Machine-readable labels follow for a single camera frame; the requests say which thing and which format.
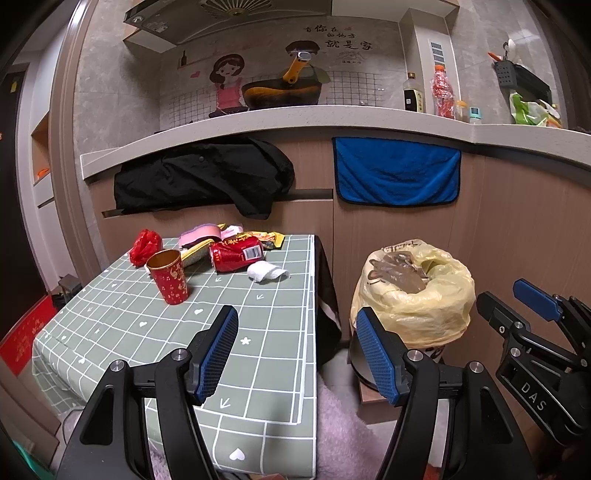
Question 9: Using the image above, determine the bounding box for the yellow snack wrapper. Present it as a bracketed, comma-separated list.
[246, 231, 286, 251]

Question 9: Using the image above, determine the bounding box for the red paper cup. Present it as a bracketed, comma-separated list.
[146, 249, 188, 305]

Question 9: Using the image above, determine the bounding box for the red wrapper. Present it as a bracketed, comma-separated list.
[128, 229, 163, 268]

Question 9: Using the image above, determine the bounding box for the red filled plastic bottle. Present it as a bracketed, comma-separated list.
[431, 64, 455, 119]

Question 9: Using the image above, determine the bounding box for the white tissue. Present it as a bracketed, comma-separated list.
[246, 260, 290, 283]

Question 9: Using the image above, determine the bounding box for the small clear jar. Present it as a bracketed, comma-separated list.
[455, 100, 469, 123]

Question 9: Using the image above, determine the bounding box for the range hood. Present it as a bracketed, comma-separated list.
[124, 0, 332, 45]

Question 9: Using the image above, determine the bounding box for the small teal jar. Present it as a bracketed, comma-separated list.
[469, 106, 482, 124]

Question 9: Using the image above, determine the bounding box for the pink purple sponge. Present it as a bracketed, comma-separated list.
[178, 223, 221, 249]

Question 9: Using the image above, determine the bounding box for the dark sauce bottle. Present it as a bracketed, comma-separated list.
[403, 72, 425, 113]

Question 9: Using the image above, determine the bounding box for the blue towel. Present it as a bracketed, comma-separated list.
[332, 137, 462, 208]

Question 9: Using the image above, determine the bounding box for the pink candy wrapper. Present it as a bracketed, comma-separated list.
[221, 225, 243, 240]

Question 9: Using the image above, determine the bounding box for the lilac fluffy cloth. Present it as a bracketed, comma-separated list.
[147, 377, 385, 480]

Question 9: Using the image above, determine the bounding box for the grey countertop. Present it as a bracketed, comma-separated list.
[79, 105, 590, 180]

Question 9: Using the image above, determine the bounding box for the green grid tablecloth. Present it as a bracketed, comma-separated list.
[32, 235, 318, 479]

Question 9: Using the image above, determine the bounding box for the crushed red can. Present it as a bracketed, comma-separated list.
[209, 234, 264, 273]

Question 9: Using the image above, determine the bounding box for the green plastic bag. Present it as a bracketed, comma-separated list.
[509, 91, 562, 129]

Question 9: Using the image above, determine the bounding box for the black utensil rack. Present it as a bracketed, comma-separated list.
[494, 60, 553, 104]

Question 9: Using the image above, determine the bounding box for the black jacket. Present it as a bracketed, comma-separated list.
[113, 135, 296, 220]

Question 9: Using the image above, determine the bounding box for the yellow trash bag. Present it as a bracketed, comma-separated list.
[349, 239, 476, 349]

